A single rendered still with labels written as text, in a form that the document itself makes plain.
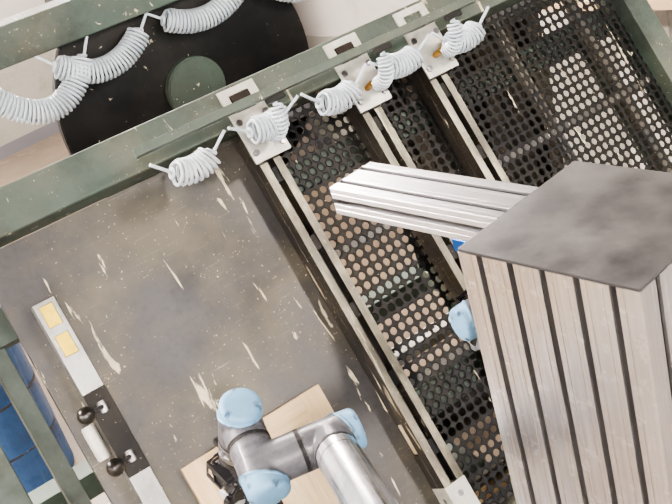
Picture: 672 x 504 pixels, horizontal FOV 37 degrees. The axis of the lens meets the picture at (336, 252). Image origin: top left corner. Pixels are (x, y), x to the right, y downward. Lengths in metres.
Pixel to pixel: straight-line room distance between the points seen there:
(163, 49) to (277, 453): 1.50
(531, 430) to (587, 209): 0.29
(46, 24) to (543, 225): 1.74
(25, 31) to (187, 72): 0.47
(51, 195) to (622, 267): 1.41
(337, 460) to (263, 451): 0.15
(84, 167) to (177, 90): 0.68
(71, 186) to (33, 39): 0.57
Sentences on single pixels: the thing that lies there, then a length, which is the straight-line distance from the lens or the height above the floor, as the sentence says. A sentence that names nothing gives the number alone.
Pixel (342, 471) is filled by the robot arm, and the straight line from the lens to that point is 1.55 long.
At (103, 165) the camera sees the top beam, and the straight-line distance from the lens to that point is 2.25.
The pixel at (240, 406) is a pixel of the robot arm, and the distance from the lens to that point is 1.69.
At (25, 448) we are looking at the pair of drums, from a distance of 4.65.
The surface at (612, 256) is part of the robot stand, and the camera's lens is 1.12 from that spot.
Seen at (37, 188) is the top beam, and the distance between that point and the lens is 2.22.
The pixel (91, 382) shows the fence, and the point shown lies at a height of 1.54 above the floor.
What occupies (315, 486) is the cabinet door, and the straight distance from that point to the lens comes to 2.33.
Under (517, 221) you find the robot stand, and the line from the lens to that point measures 1.23.
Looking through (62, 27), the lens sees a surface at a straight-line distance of 2.70.
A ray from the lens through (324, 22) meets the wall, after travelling 6.92.
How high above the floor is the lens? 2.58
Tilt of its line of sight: 26 degrees down
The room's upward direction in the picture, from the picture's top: 16 degrees counter-clockwise
